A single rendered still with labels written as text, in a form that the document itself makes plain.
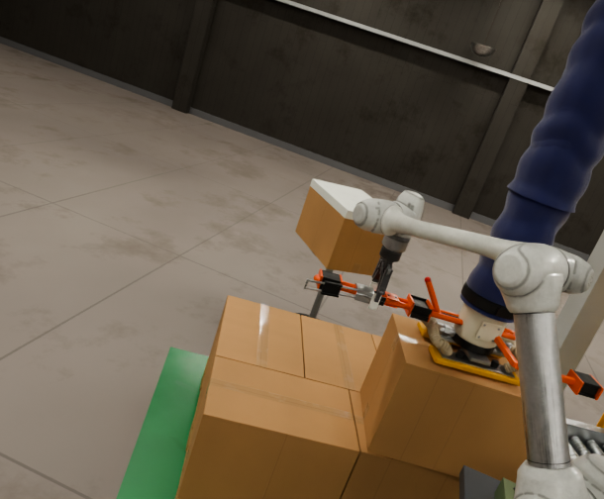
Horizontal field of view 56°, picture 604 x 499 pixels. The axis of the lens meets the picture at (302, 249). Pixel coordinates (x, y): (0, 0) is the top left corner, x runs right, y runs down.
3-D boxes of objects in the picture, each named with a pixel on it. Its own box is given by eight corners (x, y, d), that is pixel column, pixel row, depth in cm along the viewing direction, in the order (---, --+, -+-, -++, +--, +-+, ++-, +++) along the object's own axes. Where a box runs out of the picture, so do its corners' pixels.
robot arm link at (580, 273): (545, 239, 166) (523, 237, 157) (608, 258, 153) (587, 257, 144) (532, 281, 169) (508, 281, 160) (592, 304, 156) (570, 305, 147)
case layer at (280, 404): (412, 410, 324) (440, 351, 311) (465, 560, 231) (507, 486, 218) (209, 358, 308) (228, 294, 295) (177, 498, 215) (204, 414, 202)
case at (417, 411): (486, 428, 253) (525, 352, 240) (515, 494, 216) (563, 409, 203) (359, 390, 249) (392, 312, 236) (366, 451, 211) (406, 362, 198)
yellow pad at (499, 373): (509, 371, 216) (515, 360, 215) (520, 386, 207) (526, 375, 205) (427, 349, 212) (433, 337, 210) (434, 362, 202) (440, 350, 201)
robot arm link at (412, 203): (397, 227, 207) (373, 226, 198) (413, 187, 202) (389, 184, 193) (419, 240, 200) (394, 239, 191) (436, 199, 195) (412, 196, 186)
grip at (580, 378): (584, 386, 199) (591, 374, 198) (597, 400, 191) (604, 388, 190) (563, 380, 198) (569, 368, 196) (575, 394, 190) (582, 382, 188)
